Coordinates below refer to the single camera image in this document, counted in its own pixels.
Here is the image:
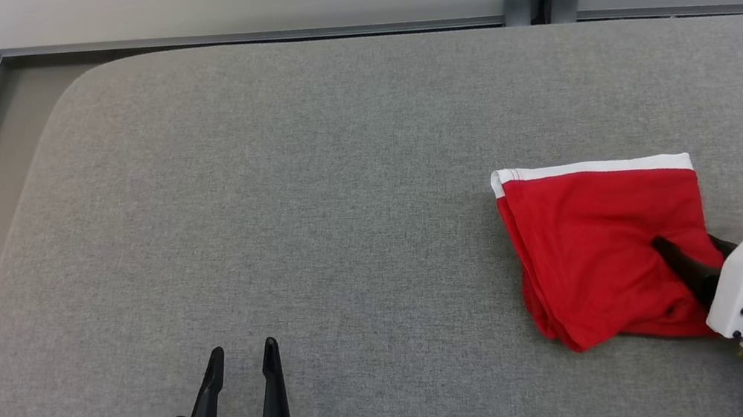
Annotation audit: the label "red shorts with white trim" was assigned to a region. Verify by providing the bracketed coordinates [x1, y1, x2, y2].
[488, 135, 740, 369]

